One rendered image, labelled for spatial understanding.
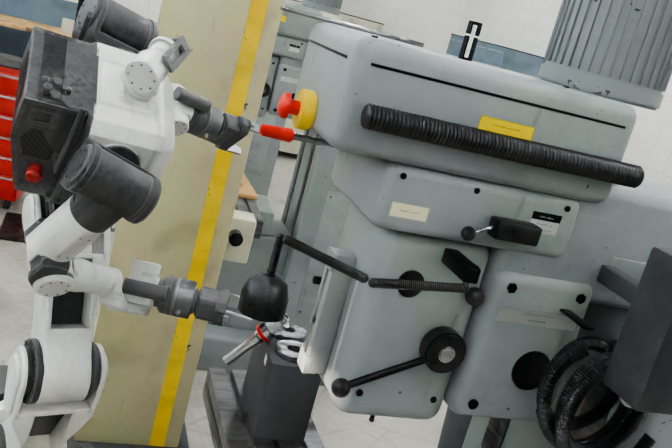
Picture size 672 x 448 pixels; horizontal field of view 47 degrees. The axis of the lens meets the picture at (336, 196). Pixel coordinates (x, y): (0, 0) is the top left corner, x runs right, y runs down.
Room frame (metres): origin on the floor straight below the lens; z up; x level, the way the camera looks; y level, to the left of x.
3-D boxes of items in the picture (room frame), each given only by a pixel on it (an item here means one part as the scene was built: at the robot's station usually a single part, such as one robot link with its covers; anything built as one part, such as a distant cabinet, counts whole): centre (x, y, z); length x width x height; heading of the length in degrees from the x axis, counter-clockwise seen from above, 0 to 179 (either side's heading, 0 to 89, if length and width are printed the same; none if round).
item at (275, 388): (1.68, 0.01, 1.07); 0.22 x 0.12 x 0.20; 16
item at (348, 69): (1.23, -0.15, 1.81); 0.47 x 0.26 x 0.16; 110
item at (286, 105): (1.14, 0.10, 1.76); 0.04 x 0.03 x 0.04; 20
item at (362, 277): (1.03, -0.01, 1.58); 0.17 x 0.01 x 0.01; 56
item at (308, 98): (1.15, 0.08, 1.76); 0.06 x 0.02 x 0.06; 20
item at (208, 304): (1.66, 0.24, 1.20); 0.13 x 0.12 x 0.10; 6
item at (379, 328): (1.23, -0.14, 1.47); 0.21 x 0.19 x 0.32; 20
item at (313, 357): (1.19, -0.03, 1.44); 0.04 x 0.04 x 0.21; 20
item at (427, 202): (1.24, -0.18, 1.68); 0.34 x 0.24 x 0.10; 110
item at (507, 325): (1.29, -0.32, 1.47); 0.24 x 0.19 x 0.26; 20
